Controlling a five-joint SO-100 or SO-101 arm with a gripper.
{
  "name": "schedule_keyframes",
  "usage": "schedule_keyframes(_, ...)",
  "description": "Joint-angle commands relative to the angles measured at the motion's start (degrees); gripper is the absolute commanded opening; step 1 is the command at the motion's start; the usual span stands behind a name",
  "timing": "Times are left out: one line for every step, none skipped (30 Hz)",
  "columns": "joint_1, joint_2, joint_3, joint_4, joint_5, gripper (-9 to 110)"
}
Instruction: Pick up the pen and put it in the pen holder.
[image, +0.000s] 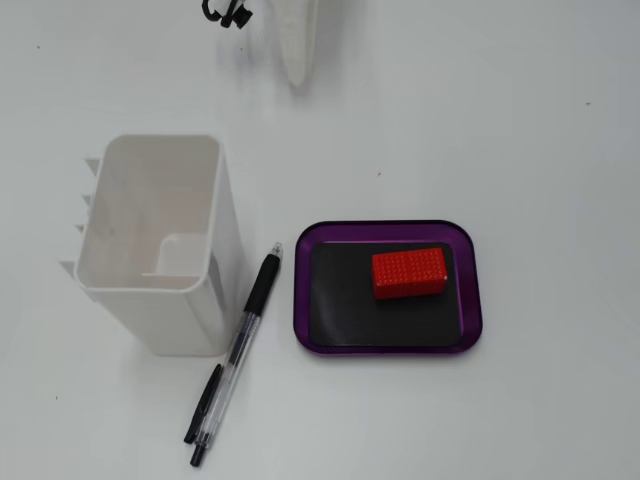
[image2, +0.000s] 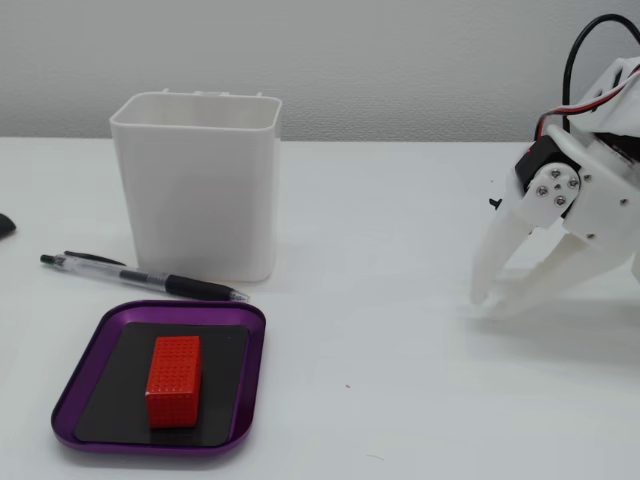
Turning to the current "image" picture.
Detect red studded block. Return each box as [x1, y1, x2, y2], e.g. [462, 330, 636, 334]
[371, 247, 449, 301]

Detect purple metal tray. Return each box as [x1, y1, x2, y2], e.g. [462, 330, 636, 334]
[292, 220, 484, 357]

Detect black tray liner mat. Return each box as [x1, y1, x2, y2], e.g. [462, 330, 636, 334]
[309, 242, 462, 348]

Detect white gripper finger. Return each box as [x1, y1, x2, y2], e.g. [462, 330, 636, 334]
[269, 0, 321, 87]

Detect white plastic pen holder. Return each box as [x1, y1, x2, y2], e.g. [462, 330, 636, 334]
[57, 133, 246, 358]

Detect clear black gel pen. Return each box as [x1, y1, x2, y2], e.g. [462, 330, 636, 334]
[182, 242, 284, 469]

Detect black cable with clip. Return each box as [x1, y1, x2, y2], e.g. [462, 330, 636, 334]
[201, 0, 253, 30]

